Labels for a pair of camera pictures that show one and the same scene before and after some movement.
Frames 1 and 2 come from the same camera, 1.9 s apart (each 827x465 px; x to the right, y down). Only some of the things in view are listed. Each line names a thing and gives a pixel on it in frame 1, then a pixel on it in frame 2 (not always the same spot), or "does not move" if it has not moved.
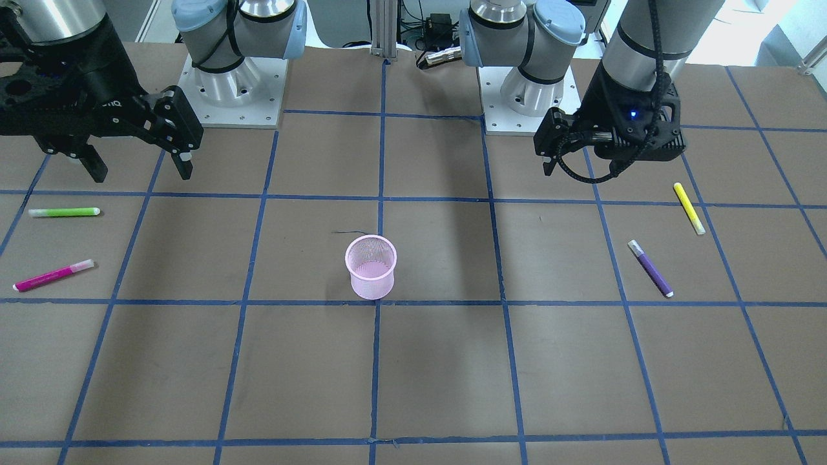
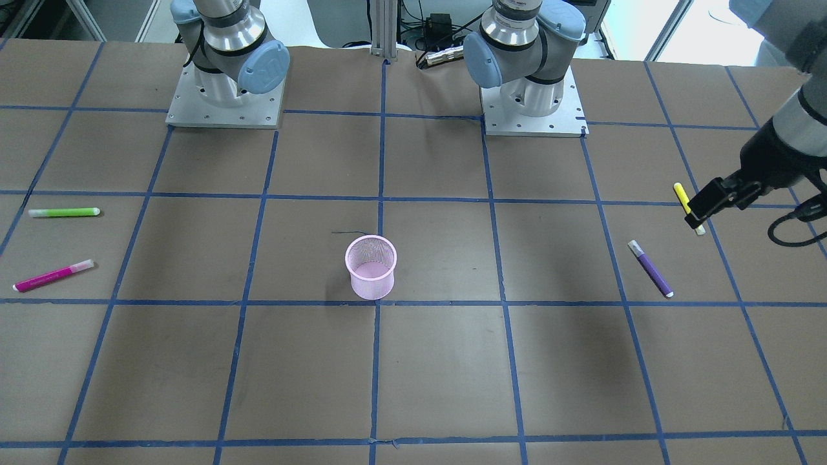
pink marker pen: (33, 281) does not move
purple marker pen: (639, 253) does not move
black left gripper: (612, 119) -> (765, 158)
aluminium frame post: (384, 13) does not move
